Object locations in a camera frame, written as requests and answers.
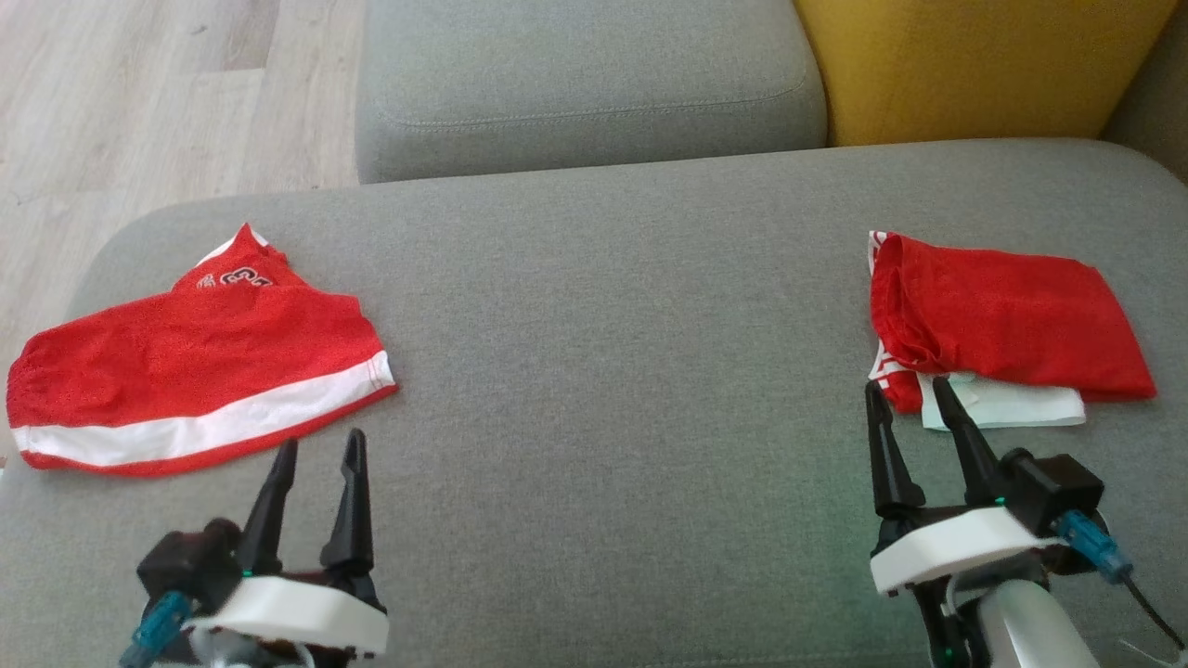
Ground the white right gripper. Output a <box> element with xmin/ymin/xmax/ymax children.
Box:
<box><xmin>865</xmin><ymin>376</ymin><xmax>1068</xmax><ymax>668</ymax></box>

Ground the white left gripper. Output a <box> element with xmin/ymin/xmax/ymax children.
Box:
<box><xmin>186</xmin><ymin>429</ymin><xmax>389</xmax><ymax>668</ymax></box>

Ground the red garment striped white trim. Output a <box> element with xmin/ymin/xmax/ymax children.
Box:
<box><xmin>868</xmin><ymin>230</ymin><xmax>1158</xmax><ymax>432</ymax></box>

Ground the red shorts white band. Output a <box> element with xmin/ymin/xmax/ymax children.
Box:
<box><xmin>5</xmin><ymin>283</ymin><xmax>398</xmax><ymax>477</ymax></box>

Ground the red jersey with print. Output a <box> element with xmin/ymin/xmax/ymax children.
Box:
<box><xmin>172</xmin><ymin>223</ymin><xmax>298</xmax><ymax>293</ymax></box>

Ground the large grey sofa seat cushion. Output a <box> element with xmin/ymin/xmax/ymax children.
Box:
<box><xmin>0</xmin><ymin>139</ymin><xmax>1188</xmax><ymax>668</ymax></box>

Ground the yellow sofa back cushion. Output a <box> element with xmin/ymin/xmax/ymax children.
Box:
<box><xmin>794</xmin><ymin>0</ymin><xmax>1180</xmax><ymax>148</ymax></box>

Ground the right camera cable blue plug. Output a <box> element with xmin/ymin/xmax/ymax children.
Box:
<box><xmin>1055</xmin><ymin>508</ymin><xmax>1187</xmax><ymax>650</ymax></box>

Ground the camera cable blue plug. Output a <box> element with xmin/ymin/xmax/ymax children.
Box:
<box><xmin>119</xmin><ymin>592</ymin><xmax>193</xmax><ymax>668</ymax></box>
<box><xmin>1055</xmin><ymin>508</ymin><xmax>1187</xmax><ymax>650</ymax></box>

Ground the left camera cable blue plug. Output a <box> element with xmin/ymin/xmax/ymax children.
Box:
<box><xmin>119</xmin><ymin>592</ymin><xmax>193</xmax><ymax>668</ymax></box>

